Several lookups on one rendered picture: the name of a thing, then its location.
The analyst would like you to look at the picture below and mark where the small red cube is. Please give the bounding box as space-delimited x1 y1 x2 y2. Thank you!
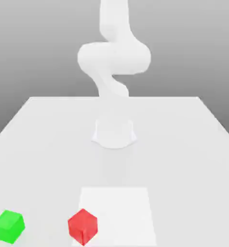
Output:
67 208 98 247

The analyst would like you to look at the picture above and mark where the small green cube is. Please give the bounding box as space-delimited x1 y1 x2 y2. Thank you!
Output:
0 209 26 245

